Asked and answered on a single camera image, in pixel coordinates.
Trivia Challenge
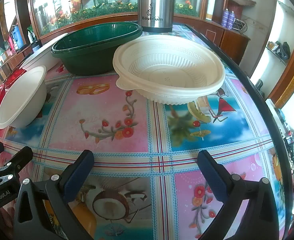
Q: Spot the small white paper bowl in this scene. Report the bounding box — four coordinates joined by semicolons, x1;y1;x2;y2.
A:
0;65;47;130

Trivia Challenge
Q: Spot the large white paper bowl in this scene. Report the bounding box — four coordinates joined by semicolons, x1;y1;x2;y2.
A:
19;33;69;72

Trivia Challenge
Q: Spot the cream patterned plastic bowl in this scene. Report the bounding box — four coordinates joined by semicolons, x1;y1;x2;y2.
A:
113;35;226;105

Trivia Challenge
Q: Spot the wire fan heater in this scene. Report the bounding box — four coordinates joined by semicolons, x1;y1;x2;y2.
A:
233;19;248;32

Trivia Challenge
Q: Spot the low wooden side cabinet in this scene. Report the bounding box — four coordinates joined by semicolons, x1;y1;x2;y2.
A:
0;44;41;80

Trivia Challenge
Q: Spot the wooden corner cabinet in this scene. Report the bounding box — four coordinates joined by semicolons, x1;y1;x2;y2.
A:
187;22;251;65

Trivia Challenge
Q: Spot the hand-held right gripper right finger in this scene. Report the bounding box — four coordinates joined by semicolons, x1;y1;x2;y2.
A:
197;150;281;240

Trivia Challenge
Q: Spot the blue thermos flask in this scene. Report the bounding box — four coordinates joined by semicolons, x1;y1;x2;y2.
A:
12;25;25;49

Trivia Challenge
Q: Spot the maroon woven basket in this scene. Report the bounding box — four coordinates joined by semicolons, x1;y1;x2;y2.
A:
227;0;243;20

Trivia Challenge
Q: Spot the purple spray can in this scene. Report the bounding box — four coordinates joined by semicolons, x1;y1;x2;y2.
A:
227;10;236;28
222;9;230;27

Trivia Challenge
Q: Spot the stainless steel thermos jug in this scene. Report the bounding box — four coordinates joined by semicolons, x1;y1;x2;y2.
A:
137;0;176;33

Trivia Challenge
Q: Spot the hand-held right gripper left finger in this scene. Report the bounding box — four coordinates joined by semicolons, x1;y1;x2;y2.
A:
12;149;95;240

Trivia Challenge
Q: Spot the floral painted glass panel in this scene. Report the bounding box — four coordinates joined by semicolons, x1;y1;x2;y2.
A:
29;0;210;39

